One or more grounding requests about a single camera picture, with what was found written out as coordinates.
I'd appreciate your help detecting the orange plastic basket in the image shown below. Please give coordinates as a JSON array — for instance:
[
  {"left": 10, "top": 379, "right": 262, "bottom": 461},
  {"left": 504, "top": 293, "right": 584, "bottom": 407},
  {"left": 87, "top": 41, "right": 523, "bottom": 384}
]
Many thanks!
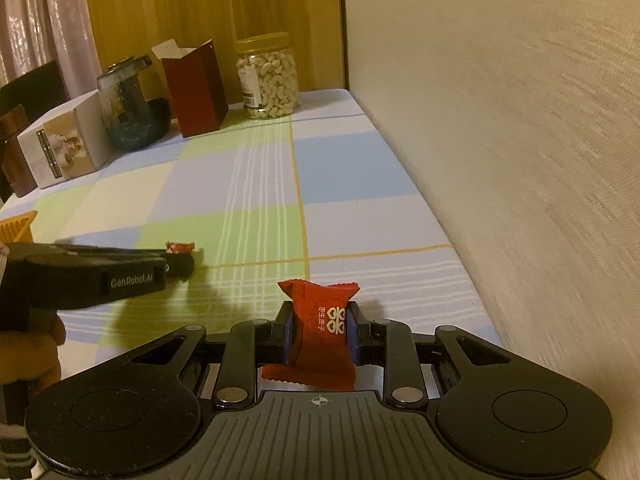
[{"left": 0, "top": 210, "right": 39, "bottom": 244}]

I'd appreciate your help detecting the clear jar of nuts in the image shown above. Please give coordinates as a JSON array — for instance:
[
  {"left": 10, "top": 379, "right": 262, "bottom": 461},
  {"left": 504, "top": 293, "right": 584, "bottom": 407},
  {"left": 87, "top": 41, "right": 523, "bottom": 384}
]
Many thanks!
[{"left": 234, "top": 31, "right": 301, "bottom": 120}]

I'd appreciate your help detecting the checked tablecloth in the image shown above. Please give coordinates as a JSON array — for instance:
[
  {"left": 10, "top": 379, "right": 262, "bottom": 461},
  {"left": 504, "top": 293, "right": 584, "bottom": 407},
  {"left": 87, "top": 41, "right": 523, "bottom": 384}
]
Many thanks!
[{"left": 0, "top": 87, "right": 505, "bottom": 401}]

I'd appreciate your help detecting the person's left hand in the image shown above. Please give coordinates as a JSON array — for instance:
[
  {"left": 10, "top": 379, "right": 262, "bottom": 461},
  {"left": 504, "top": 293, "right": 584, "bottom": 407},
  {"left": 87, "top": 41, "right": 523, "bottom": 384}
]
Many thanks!
[{"left": 0, "top": 310, "right": 67, "bottom": 387}]

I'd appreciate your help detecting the dark red candy packet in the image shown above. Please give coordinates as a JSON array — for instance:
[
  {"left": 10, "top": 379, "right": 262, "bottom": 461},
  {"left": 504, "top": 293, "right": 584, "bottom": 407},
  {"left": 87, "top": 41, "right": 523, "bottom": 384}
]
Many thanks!
[{"left": 262, "top": 280, "right": 362, "bottom": 392}]

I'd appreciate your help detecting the white box with photo print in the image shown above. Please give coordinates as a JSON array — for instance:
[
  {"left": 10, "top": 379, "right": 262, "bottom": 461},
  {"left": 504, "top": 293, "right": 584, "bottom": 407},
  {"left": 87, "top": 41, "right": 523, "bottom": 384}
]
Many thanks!
[{"left": 17, "top": 89, "right": 114, "bottom": 190}]

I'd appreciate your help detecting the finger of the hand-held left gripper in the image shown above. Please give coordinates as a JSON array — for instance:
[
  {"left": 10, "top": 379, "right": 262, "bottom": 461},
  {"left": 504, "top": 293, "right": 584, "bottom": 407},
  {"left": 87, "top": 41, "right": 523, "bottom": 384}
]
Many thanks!
[{"left": 163, "top": 251, "right": 197, "bottom": 282}]

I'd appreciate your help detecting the brown box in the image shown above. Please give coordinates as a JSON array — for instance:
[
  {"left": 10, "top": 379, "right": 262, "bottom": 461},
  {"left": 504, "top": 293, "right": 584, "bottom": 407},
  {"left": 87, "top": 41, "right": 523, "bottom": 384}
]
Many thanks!
[{"left": 0, "top": 105, "right": 39, "bottom": 199}]

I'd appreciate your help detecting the dark glass jar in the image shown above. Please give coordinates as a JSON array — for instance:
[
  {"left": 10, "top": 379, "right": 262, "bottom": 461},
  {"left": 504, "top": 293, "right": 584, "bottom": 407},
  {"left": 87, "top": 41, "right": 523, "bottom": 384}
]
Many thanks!
[{"left": 96, "top": 55, "right": 169, "bottom": 152}]

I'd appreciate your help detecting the yellow curtain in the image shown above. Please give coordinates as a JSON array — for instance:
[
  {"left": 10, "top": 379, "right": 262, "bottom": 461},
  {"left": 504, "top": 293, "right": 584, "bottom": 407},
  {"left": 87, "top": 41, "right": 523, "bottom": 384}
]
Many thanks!
[{"left": 82, "top": 0, "right": 347, "bottom": 107}]

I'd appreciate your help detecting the pink curtain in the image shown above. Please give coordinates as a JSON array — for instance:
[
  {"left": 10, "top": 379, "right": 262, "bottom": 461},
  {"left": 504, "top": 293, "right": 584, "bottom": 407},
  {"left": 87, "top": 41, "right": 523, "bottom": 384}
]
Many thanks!
[{"left": 0, "top": 0, "right": 104, "bottom": 102}]

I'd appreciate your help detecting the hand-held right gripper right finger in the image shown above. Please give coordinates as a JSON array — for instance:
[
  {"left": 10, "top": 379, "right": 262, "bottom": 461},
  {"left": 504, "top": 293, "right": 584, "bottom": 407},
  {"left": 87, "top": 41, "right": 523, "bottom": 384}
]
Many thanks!
[{"left": 347, "top": 301, "right": 512, "bottom": 408}]

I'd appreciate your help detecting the dark red paper box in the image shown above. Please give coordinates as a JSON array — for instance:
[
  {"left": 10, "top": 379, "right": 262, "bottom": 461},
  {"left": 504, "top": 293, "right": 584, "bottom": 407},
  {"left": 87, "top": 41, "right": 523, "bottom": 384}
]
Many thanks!
[{"left": 150, "top": 38, "right": 230, "bottom": 139}]

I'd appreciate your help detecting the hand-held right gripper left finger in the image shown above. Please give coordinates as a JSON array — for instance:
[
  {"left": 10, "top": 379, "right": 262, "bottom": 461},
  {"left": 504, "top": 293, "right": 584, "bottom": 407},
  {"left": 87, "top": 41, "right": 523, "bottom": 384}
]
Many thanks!
[{"left": 120, "top": 301, "right": 296, "bottom": 409}]

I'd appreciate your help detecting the black chair back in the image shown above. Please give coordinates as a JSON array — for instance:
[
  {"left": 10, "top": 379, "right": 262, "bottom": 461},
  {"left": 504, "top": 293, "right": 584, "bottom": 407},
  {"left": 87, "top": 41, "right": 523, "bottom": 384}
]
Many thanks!
[{"left": 0, "top": 60, "right": 69, "bottom": 127}]

